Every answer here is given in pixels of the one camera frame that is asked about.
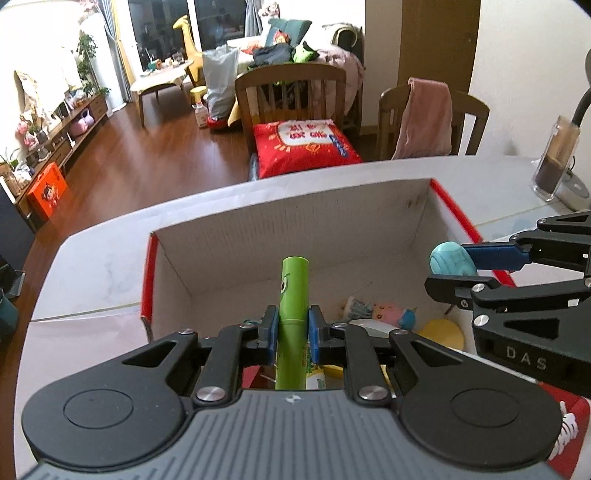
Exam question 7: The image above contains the glass tumbler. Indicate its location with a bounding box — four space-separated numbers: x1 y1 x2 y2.
531 115 581 202

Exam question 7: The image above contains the white red printed tablecloth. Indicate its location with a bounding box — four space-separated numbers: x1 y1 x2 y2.
14 203 591 480

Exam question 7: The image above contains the pink blanket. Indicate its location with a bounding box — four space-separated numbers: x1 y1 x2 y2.
314 46 365 107

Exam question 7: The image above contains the wooden slatted chair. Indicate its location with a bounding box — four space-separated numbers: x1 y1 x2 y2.
235 64 348 155

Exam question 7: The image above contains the white standing air conditioner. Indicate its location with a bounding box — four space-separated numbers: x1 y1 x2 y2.
81 11 123 116

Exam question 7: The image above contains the wooden TV cabinet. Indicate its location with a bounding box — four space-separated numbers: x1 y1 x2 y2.
0 95 109 222

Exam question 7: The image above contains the small pink doll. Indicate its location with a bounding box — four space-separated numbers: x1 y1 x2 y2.
344 298 416 330

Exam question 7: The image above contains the small bottle green cap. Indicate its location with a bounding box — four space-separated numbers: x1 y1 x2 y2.
305 364 345 392

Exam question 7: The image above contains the green garment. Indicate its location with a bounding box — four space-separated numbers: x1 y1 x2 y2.
292 41 319 63

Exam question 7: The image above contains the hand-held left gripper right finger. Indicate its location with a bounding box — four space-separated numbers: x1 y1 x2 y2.
307 305 504 408

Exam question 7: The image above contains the green plastic tube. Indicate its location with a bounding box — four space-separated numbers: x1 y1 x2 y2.
276 256 311 391

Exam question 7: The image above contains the brown wooden door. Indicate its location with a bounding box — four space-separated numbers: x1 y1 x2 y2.
360 0 481 139

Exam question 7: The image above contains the white plastic bag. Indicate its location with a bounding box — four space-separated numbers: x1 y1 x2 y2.
203 45 241 121

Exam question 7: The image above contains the red printed cushion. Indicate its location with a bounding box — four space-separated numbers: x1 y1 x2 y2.
252 119 363 179

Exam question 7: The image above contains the teal pillow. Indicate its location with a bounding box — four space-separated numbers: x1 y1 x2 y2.
268 18 311 44

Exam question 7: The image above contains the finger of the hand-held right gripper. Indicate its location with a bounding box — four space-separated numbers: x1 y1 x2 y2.
462 212 591 273
425 273 591 334

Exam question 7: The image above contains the black tall appliance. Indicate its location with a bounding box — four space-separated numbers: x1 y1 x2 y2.
0 180 38 273

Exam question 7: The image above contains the pink toy bag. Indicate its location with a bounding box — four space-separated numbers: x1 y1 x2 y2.
69 110 95 137

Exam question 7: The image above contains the white printed cloth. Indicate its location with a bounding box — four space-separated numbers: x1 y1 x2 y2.
14 55 81 125

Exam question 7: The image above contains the orange cardboard box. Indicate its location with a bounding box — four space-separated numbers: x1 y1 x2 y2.
26 161 68 221

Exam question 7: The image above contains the yellow oval case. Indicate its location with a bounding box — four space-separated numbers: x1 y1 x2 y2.
418 320 465 352

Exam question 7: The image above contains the light sofa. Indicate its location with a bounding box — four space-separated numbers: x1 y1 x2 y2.
226 18 365 125

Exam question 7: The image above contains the grey desk lamp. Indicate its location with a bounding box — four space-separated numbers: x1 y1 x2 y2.
561 46 591 213

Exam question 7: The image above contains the light wooden coffee table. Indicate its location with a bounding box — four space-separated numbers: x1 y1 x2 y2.
130 60 195 127

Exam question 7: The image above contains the green potted plant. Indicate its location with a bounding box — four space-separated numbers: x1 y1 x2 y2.
75 33 112 97

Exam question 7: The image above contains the dark garment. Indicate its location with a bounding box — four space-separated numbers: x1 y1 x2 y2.
252 44 294 65

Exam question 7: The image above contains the glass sliding door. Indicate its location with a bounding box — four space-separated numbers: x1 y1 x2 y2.
127 0 252 79

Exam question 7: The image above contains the yellow giraffe toy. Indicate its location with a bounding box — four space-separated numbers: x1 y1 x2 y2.
173 15 206 86

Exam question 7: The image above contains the pink towel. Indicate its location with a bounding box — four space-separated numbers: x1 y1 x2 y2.
393 78 453 160

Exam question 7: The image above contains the red cardboard box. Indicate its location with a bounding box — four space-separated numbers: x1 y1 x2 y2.
140 178 522 393

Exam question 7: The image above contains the teal round toy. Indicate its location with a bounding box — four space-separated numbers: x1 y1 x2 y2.
429 242 476 278

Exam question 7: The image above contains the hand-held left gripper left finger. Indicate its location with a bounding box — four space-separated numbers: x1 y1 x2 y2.
92 305 280 407

